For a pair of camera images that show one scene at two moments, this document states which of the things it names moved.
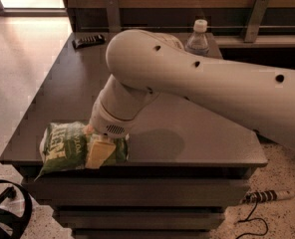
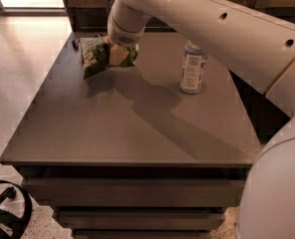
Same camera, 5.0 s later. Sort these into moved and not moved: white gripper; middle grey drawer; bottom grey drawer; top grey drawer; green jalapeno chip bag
Moved: green jalapeno chip bag; white gripper
Not moved: middle grey drawer; bottom grey drawer; top grey drawer
